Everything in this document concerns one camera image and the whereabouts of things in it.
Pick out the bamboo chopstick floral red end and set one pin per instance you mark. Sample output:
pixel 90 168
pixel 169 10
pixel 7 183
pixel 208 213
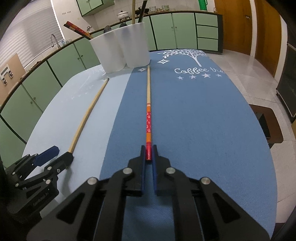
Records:
pixel 149 118

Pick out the right brown wooden door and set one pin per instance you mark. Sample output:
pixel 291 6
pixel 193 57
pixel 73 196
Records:
pixel 268 36

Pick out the dark red chopstick in holder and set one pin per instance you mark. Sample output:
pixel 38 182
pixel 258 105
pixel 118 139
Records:
pixel 78 30

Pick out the black chopstick in holder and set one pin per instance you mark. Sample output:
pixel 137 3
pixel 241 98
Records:
pixel 142 11

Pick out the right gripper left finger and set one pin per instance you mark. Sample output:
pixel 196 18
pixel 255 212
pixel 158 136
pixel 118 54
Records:
pixel 95 210

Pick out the chrome sink faucet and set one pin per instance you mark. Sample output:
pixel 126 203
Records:
pixel 54 41

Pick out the white plastic utensil holder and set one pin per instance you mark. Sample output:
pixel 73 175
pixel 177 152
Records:
pixel 123 47

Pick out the black metal spoon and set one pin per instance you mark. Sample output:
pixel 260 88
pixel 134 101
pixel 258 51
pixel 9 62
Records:
pixel 107 29

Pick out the cardboard panel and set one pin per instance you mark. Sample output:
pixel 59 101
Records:
pixel 11 73

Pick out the green kitchen cabinets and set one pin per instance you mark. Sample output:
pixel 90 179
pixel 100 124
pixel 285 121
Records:
pixel 29 98
pixel 91 7

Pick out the green thermos flask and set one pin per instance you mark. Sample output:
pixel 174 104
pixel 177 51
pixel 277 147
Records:
pixel 203 5

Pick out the brown wooden door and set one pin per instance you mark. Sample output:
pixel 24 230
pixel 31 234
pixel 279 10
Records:
pixel 268 36
pixel 237 24

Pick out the white cooking pot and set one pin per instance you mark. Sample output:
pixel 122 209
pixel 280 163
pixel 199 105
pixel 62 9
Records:
pixel 122 15

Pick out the brown wooden stool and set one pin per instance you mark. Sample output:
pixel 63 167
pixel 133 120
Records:
pixel 269 124

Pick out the blue patterned table mat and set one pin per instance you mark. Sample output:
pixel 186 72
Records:
pixel 200 122

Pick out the green lower kitchen cabinets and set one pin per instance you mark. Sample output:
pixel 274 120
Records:
pixel 29 98

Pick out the left brown wooden door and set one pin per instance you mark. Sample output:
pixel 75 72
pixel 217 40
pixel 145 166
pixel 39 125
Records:
pixel 237 24

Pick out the bamboo chopstick in holder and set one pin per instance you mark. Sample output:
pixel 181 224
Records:
pixel 133 11

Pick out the black glass cabinet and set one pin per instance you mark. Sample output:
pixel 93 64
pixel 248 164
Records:
pixel 286 86

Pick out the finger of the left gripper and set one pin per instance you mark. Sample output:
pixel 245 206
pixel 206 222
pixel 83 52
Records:
pixel 51 170
pixel 25 165

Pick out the white window blind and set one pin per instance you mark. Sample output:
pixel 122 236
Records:
pixel 29 33

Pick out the green upper kitchen cabinets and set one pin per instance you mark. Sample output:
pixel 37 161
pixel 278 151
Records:
pixel 91 7

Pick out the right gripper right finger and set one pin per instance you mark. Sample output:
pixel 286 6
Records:
pixel 201 209

